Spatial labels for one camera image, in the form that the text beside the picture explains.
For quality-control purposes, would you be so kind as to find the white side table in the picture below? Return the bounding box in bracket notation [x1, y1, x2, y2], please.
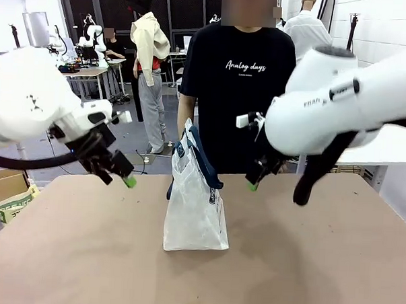
[295, 120, 406, 178]

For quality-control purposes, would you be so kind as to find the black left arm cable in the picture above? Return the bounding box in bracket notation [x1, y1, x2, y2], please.
[0, 147, 76, 174]

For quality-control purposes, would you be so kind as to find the translucent white shopping bag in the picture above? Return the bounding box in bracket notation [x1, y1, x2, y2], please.
[162, 116, 236, 255]

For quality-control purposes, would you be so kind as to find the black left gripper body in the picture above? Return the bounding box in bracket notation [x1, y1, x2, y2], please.
[67, 121, 120, 172]

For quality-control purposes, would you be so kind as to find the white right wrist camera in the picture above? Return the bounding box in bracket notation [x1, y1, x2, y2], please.
[235, 110, 267, 130]

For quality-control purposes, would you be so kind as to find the person's right forearm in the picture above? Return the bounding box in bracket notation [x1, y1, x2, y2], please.
[176, 91, 198, 141]

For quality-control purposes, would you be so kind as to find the black tripod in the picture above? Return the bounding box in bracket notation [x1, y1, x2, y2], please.
[344, 13, 361, 52]

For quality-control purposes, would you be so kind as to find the green and white sack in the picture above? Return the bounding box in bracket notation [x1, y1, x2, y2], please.
[0, 182, 41, 226]

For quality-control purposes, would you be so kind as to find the wooden background table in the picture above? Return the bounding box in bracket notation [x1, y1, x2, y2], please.
[61, 56, 127, 103]

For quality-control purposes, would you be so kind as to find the metal floor plate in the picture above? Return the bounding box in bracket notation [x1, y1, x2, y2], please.
[134, 140, 174, 159]

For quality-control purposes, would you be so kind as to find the person in black t-shirt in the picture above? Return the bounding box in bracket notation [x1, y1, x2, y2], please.
[174, 0, 300, 180]

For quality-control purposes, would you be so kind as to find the seated person in black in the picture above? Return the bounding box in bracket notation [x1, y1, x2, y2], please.
[101, 26, 129, 61]

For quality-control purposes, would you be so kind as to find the mannequin with cream hoodie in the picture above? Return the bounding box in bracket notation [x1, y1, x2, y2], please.
[118, 0, 174, 156]

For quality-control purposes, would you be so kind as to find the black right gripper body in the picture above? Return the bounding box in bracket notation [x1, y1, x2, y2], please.
[252, 139, 294, 177]

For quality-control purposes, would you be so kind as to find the cardboard box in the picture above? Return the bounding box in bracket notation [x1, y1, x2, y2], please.
[0, 167, 32, 210]

